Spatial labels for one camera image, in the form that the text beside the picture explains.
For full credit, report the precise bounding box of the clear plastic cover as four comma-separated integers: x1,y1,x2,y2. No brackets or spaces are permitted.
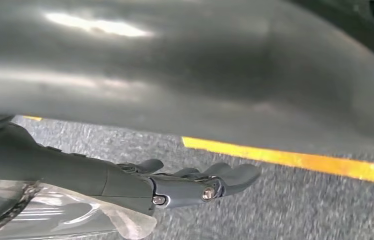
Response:
0,179,158,240

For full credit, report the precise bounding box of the black braided cable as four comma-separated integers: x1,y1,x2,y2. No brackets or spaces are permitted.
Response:
0,181,42,240

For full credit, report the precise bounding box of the yellow floor tape strip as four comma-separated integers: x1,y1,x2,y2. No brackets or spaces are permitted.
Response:
22,114,374,187

